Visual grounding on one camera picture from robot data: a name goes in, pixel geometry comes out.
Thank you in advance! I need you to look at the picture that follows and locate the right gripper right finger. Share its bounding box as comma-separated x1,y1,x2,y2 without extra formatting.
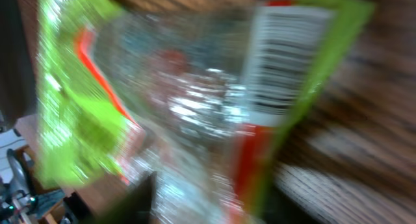
261,186,320,224

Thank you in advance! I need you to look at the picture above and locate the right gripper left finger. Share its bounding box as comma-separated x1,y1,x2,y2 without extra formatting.
81,173,156,224

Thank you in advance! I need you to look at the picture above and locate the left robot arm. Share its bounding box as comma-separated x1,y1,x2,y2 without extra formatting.
1,129,65,223

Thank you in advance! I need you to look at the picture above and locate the green snack packet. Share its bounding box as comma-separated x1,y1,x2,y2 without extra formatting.
38,0,374,223

